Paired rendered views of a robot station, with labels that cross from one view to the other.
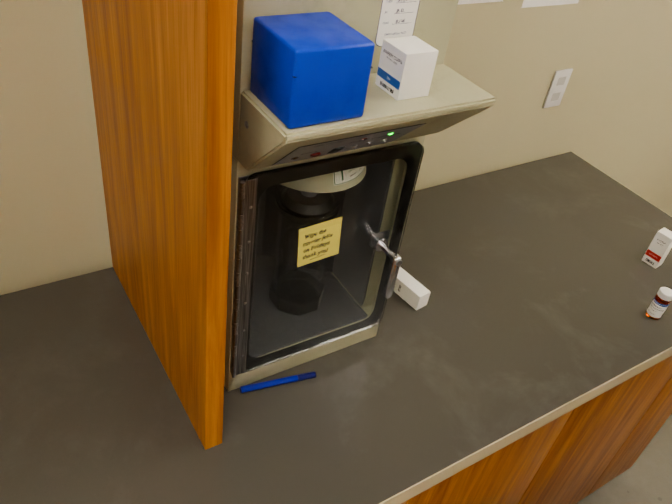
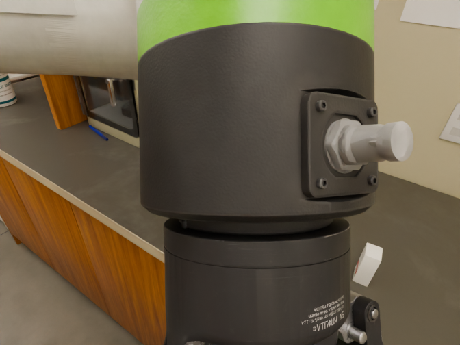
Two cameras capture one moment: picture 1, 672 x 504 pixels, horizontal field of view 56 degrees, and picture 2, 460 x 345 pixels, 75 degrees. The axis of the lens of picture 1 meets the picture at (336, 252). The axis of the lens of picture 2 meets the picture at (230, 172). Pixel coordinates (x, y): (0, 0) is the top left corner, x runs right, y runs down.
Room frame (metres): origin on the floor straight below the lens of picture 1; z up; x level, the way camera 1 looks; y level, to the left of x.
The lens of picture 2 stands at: (0.86, -1.07, 1.53)
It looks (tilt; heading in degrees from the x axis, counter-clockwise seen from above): 36 degrees down; 69
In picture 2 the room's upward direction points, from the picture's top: 3 degrees clockwise
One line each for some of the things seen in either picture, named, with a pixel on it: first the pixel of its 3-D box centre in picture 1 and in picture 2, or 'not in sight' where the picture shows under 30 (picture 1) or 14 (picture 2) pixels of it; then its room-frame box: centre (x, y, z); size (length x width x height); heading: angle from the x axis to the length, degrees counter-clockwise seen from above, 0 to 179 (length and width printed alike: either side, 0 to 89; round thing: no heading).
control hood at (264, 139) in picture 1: (369, 129); not in sight; (0.75, -0.02, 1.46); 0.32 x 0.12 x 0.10; 128
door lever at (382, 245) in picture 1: (386, 269); (116, 90); (0.83, -0.09, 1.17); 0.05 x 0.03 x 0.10; 37
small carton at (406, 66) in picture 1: (406, 67); not in sight; (0.78, -0.05, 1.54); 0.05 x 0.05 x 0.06; 38
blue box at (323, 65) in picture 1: (309, 68); not in sight; (0.69, 0.06, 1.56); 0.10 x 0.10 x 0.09; 38
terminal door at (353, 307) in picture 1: (325, 263); (100, 72); (0.79, 0.01, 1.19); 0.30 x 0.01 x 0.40; 127
